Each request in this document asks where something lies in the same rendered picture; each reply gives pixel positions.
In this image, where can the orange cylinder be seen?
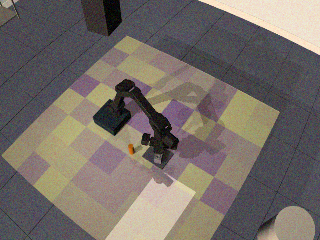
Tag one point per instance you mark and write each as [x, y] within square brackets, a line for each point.
[131, 149]

